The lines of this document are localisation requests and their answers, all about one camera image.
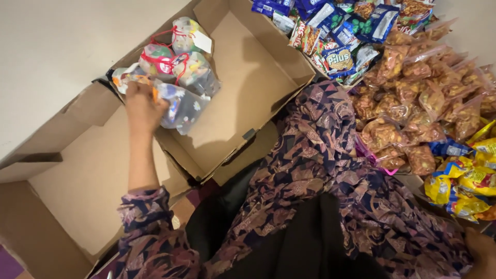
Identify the person's left hand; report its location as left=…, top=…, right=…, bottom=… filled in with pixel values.
left=126, top=81, right=170, bottom=135

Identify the person's right hand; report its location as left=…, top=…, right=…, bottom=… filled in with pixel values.
left=464, top=227, right=496, bottom=279

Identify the clear daisy-print goodie bag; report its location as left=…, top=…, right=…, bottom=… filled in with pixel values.
left=112, top=64, right=212, bottom=136

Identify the goodie bag with red label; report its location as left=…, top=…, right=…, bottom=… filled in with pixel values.
left=139, top=43, right=177, bottom=81

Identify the goodie bag with white tag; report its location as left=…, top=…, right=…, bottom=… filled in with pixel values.
left=171, top=16, right=213, bottom=55

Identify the cardboard box with goodie bags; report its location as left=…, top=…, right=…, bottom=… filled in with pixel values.
left=92, top=0, right=317, bottom=183

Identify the empty large cardboard box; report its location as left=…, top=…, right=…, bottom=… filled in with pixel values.
left=0, top=82, right=191, bottom=279

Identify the purple patterned dress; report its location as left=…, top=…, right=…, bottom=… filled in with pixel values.
left=115, top=80, right=475, bottom=279

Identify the pile of blue snack packets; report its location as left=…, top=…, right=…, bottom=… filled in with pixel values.
left=251, top=0, right=439, bottom=85

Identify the purple floor mat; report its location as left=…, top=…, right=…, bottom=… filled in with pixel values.
left=0, top=243, right=25, bottom=279

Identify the black cloth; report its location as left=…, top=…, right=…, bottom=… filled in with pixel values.
left=185, top=161, right=392, bottom=279

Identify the pink plastic bag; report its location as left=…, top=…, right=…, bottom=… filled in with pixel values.
left=354, top=134, right=399, bottom=176

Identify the pile of clear orange-snack bags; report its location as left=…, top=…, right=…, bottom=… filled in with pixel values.
left=348, top=18, right=496, bottom=176

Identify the pile of yellow snack packets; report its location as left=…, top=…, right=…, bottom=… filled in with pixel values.
left=424, top=119, right=496, bottom=224

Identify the clear goodie bag, red string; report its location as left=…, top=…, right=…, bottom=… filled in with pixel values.
left=172, top=51, right=222, bottom=98

